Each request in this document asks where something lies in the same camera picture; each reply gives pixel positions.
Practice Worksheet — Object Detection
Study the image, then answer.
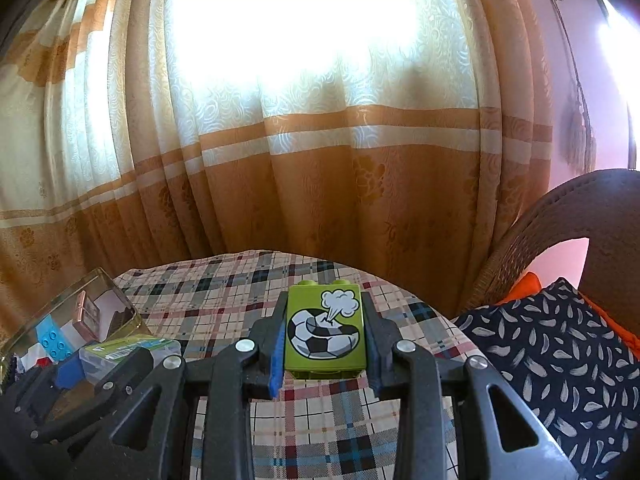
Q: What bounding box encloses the green block with football print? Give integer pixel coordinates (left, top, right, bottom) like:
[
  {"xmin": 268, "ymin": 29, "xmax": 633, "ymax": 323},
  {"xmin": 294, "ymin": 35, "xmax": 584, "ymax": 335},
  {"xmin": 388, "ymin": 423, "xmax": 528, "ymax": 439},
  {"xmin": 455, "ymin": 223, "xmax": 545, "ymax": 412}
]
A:
[{"xmin": 284, "ymin": 279, "xmax": 370, "ymax": 380}]

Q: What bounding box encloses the copper brown box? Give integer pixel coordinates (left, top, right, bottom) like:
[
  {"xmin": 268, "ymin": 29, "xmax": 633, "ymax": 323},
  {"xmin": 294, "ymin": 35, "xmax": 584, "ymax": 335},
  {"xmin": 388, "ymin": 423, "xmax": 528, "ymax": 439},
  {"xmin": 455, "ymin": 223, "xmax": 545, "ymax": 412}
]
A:
[{"xmin": 75, "ymin": 292, "xmax": 101, "ymax": 336}]

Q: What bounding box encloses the brown wicker chair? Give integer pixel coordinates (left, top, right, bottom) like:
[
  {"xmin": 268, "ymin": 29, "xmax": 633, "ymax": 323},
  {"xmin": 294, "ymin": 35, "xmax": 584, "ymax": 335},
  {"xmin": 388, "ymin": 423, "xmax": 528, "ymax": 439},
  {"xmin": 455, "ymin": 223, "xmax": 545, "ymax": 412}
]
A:
[{"xmin": 470, "ymin": 169, "xmax": 640, "ymax": 321}]

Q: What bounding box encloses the beige and orange curtain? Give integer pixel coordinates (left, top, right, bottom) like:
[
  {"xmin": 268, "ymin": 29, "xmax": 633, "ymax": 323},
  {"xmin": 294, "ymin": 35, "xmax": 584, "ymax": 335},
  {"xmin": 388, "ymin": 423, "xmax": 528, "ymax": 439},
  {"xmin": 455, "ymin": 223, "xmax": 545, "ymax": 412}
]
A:
[{"xmin": 0, "ymin": 0, "xmax": 556, "ymax": 346}]

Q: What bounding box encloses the dark leaf-patterned cushion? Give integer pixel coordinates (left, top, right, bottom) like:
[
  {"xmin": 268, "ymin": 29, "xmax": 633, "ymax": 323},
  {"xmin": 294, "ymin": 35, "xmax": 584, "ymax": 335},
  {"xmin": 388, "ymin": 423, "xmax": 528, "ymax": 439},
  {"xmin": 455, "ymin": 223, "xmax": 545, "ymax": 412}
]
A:
[{"xmin": 452, "ymin": 277, "xmax": 640, "ymax": 480}]

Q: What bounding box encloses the clear plastic box green label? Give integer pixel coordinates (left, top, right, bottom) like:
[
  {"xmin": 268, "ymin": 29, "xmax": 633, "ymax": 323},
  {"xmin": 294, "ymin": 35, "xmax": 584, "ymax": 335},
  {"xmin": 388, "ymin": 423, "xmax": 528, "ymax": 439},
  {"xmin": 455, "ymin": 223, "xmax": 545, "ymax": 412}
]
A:
[{"xmin": 80, "ymin": 336, "xmax": 182, "ymax": 385}]

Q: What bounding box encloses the blue building block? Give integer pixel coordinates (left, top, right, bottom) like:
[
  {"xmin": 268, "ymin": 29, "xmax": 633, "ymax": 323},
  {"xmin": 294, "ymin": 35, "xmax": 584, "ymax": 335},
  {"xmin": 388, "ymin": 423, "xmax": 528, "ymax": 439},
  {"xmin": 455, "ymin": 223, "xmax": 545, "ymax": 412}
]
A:
[{"xmin": 35, "ymin": 317, "xmax": 83, "ymax": 363}]

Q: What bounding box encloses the gold metal tray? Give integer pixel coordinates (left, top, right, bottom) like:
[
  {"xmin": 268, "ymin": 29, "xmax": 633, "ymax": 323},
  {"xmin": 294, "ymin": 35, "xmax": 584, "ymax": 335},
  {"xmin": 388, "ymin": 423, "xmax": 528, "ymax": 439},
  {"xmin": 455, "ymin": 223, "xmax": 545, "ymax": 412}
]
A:
[{"xmin": 0, "ymin": 267, "xmax": 153, "ymax": 386}]

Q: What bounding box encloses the plaid tablecloth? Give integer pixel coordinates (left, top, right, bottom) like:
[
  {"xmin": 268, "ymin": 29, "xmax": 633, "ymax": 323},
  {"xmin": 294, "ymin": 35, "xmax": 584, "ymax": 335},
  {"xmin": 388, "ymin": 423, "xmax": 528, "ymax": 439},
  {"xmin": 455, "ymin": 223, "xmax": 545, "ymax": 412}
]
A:
[{"xmin": 112, "ymin": 250, "xmax": 476, "ymax": 480}]

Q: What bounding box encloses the orange cushion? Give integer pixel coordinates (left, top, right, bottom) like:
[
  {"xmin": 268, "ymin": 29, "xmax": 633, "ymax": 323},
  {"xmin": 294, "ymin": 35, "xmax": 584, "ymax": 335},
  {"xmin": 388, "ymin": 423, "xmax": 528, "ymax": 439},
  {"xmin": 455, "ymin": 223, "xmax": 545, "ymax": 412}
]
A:
[{"xmin": 497, "ymin": 271, "xmax": 640, "ymax": 356}]

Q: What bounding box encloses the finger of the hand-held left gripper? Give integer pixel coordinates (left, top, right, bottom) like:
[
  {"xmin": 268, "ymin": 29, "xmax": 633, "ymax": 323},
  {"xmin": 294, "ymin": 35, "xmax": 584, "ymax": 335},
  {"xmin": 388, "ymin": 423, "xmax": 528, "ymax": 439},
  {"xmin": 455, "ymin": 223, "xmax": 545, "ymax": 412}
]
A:
[{"xmin": 52, "ymin": 350, "xmax": 88, "ymax": 391}]

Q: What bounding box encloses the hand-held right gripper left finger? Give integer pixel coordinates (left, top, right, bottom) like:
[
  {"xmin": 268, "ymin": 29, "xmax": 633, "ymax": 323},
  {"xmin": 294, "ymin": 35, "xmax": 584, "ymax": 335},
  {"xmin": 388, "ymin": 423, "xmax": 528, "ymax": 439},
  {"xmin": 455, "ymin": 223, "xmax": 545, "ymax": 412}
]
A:
[{"xmin": 90, "ymin": 303, "xmax": 291, "ymax": 480}]

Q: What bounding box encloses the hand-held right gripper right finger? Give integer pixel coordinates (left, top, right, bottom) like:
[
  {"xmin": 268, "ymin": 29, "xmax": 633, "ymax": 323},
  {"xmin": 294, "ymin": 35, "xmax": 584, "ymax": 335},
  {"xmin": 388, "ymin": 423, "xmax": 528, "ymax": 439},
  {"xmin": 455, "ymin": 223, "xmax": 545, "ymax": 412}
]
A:
[{"xmin": 361, "ymin": 292, "xmax": 583, "ymax": 480}]

